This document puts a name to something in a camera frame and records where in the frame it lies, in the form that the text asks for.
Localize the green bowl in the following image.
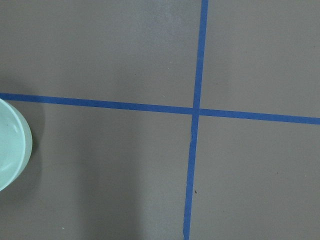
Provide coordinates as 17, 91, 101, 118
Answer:
0, 99, 33, 190

